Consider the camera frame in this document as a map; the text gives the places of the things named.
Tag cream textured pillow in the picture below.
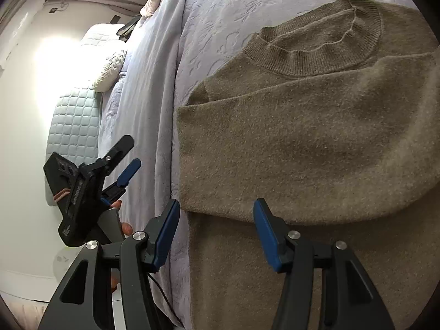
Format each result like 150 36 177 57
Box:
92 48 127 93

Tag lavender embossed bedspread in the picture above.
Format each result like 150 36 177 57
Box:
105 0 415 329

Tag person's left hand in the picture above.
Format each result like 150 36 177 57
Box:
109 200 134 292

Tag olive brown knit sweater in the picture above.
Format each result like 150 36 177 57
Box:
177 0 439 329

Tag light grey plush blanket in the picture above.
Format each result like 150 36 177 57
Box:
112 0 186 230

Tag black object on bed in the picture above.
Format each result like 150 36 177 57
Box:
116 14 142 42

